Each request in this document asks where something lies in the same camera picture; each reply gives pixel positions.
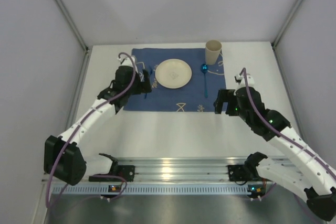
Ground blue metal fork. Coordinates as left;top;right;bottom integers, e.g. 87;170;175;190
144;66;153;99

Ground cream round plate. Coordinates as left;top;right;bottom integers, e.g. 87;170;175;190
155;59;192;89

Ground dark blue spoon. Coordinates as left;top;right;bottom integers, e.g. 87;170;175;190
201;63;208;98

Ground blue cloth placemat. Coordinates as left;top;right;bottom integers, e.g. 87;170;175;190
124;48;226;112

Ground beige cup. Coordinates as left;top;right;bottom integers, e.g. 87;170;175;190
205;40;222;65

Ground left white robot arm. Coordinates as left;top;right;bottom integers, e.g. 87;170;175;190
44;52;152;186

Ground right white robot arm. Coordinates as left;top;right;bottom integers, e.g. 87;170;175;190
214;69;335;221

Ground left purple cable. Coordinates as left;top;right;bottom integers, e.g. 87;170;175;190
45;52;139;209

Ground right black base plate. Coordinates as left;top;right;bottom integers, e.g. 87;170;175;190
227;165;262;184

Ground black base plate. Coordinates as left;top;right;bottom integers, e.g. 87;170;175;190
227;165;262;184
89;165;135;182

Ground aluminium frame rail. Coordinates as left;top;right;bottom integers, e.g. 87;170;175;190
40;157;328;184

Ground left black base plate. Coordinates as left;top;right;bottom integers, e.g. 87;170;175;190
89;165;135;182

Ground slotted grey cable duct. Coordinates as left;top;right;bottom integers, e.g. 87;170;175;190
51;183;266;195

